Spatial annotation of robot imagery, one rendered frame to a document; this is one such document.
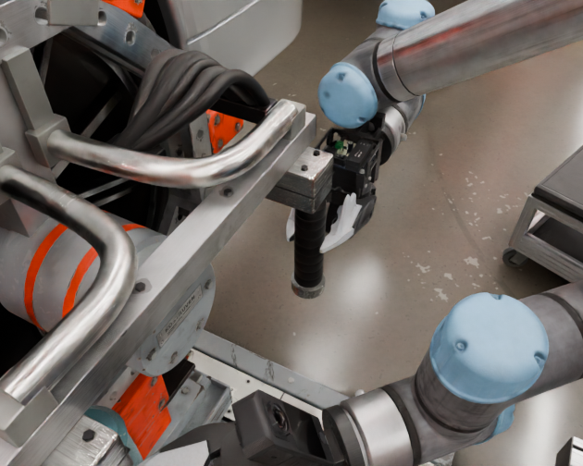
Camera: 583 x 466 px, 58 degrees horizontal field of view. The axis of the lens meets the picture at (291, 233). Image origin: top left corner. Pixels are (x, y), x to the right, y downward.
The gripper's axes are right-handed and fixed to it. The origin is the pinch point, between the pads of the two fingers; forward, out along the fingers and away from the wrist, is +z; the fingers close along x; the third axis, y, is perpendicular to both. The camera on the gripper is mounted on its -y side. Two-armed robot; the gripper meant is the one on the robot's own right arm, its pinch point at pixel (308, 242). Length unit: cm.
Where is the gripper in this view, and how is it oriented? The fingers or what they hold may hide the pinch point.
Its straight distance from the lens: 62.9
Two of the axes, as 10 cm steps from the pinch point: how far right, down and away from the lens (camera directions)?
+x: 8.9, 3.1, -3.2
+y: -0.1, -7.1, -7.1
